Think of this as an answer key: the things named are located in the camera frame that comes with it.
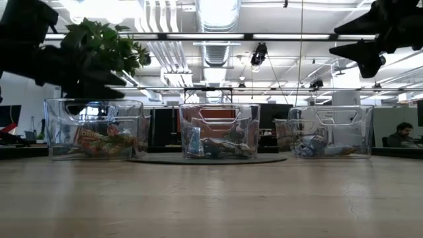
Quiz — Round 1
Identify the round grey woven mat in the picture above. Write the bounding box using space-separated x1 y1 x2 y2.
127 152 288 165

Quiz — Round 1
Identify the silver ventilation duct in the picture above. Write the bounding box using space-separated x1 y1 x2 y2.
194 0 242 67

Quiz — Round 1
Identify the blue granola bar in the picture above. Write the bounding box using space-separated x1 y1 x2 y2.
295 134 328 158
187 127 202 158

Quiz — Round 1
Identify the green leafy plant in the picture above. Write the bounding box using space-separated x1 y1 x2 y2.
61 18 152 79

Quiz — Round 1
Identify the black monitor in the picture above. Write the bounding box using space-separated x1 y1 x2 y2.
0 104 22 128

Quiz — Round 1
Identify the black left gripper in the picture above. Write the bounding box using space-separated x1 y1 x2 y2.
0 0 128 87

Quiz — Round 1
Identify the purple green granola bar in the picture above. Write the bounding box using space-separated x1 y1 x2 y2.
325 144 357 157

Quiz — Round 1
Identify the teal orange granola bar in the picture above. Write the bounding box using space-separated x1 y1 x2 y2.
201 137 254 159

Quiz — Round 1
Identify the clear plastic bin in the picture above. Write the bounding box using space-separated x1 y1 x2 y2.
178 102 261 160
274 104 375 160
44 98 151 161

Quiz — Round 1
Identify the long led light bar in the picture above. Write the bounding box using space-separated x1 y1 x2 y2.
44 32 376 42

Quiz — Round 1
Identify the black overhead camera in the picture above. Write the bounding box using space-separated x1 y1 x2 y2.
250 42 269 67

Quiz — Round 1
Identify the person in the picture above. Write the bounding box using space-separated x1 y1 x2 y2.
386 121 420 149

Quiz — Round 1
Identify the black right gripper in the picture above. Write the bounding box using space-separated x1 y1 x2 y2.
328 0 423 79

